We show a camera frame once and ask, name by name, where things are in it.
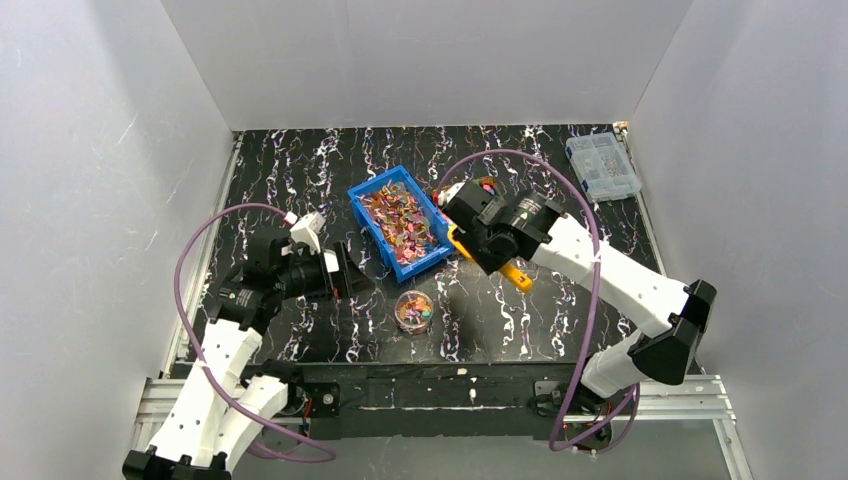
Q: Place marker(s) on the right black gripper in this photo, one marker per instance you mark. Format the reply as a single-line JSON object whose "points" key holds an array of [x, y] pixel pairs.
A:
{"points": [[463, 212]]}

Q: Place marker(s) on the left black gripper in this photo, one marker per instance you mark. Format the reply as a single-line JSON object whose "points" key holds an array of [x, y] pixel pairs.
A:
{"points": [[339, 273]]}

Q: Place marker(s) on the gold tray of star candies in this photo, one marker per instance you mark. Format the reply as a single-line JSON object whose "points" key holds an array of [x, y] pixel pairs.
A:
{"points": [[488, 183]]}

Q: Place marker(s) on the orange plastic scoop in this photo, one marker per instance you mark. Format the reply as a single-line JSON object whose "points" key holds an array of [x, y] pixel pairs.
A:
{"points": [[509, 271]]}

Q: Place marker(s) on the blue plastic candy bin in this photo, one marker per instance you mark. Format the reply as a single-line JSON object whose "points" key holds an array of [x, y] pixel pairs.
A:
{"points": [[411, 234]]}

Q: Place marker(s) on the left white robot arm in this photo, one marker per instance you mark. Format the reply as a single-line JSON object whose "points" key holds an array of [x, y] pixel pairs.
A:
{"points": [[207, 431]]}

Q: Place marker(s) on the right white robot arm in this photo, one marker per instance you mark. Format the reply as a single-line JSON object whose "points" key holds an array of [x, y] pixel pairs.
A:
{"points": [[670, 316]]}

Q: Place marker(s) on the clear round plastic jar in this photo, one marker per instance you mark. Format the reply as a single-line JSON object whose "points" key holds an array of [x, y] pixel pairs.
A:
{"points": [[414, 311]]}

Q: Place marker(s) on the clear plastic organizer box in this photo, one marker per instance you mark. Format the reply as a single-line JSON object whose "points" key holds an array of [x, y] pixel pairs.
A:
{"points": [[602, 167]]}

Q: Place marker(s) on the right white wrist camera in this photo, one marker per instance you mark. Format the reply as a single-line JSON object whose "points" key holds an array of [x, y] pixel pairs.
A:
{"points": [[442, 196]]}

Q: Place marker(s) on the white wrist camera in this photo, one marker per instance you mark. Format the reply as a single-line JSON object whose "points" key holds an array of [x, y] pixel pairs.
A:
{"points": [[442, 196], [305, 229]]}

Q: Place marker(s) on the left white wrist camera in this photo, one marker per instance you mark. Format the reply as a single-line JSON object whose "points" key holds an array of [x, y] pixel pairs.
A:
{"points": [[305, 229]]}

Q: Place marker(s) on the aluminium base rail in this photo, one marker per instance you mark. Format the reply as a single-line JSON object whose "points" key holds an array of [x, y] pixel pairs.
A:
{"points": [[468, 404]]}

